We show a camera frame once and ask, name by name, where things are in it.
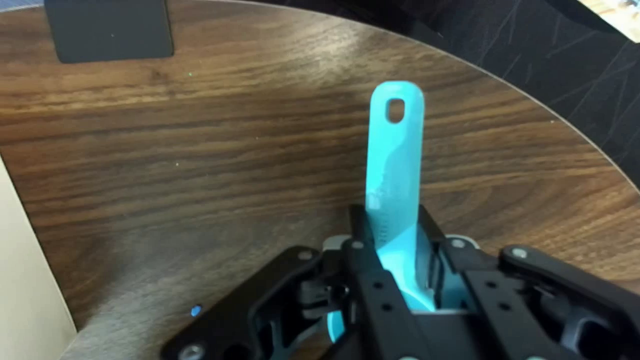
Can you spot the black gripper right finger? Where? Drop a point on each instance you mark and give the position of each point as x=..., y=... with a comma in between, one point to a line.
x=492, y=301

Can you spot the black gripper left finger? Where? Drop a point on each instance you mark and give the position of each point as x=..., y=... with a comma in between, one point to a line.
x=373, y=301

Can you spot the blue plastic ladle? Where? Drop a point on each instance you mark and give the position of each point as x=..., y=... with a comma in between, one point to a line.
x=395, y=187

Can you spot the colourful small beads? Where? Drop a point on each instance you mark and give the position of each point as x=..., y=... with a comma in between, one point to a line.
x=196, y=310

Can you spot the round dark wooden table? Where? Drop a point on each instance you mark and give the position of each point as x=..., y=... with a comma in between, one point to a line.
x=201, y=152

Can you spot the dark grey fabric sofa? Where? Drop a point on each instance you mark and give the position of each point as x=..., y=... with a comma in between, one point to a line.
x=532, y=60

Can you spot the small flat black object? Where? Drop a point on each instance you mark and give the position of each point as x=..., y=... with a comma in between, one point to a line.
x=111, y=31

